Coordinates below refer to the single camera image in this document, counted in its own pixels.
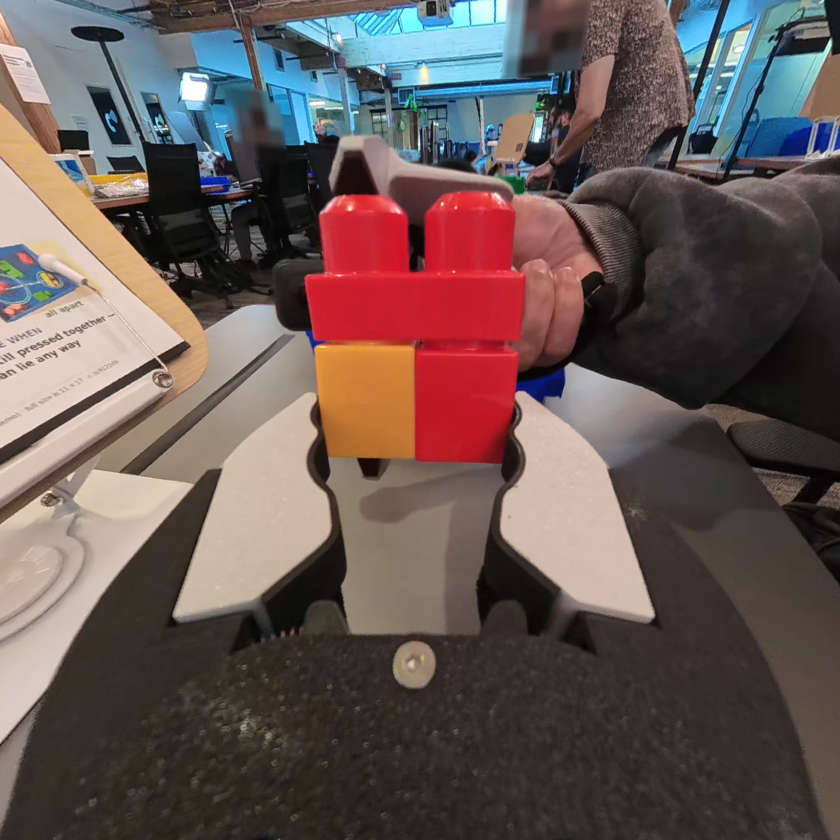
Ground blue white wipes pack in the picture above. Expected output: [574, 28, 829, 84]
[61, 153, 97, 199]

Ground black floor lamp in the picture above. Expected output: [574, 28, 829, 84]
[70, 25, 144, 144]

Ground black office chair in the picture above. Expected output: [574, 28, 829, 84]
[140, 140, 234, 309]
[304, 141, 340, 221]
[727, 419, 840, 508]

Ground red one-stud block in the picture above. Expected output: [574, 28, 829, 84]
[414, 340, 521, 465]

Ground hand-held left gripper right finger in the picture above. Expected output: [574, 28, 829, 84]
[481, 391, 657, 626]

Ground white instruction stand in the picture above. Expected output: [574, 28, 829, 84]
[0, 104, 211, 522]

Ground person's right hand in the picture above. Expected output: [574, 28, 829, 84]
[511, 195, 606, 374]

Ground person's right forearm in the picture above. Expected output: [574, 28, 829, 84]
[560, 156, 840, 442]

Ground red two-stud block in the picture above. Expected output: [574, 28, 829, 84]
[304, 191, 528, 344]

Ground printed instruction sheet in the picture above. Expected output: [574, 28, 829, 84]
[0, 156, 193, 466]

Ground grey desk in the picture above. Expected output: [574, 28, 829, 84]
[0, 303, 840, 840]

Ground small wooden tag board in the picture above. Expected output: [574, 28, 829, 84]
[492, 113, 537, 166]

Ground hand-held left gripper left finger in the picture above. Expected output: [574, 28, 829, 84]
[171, 392, 347, 626]

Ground orange one-stud block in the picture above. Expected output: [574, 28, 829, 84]
[314, 343, 418, 459]

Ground blue plastic bin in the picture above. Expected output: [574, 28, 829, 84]
[304, 328, 567, 403]

